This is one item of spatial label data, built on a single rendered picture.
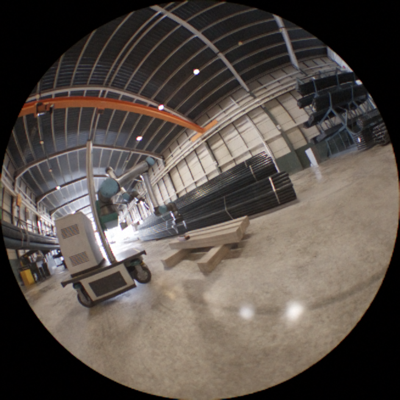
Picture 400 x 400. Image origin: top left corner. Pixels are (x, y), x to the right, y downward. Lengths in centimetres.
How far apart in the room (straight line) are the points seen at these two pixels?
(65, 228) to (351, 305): 170
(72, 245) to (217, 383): 124
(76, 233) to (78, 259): 23
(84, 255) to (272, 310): 129
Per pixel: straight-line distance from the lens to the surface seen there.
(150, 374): 62
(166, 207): 126
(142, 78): 995
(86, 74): 992
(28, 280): 656
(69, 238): 126
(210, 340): 57
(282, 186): 188
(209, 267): 92
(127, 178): 116
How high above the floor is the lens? 48
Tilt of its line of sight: 3 degrees up
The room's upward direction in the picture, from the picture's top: 23 degrees counter-clockwise
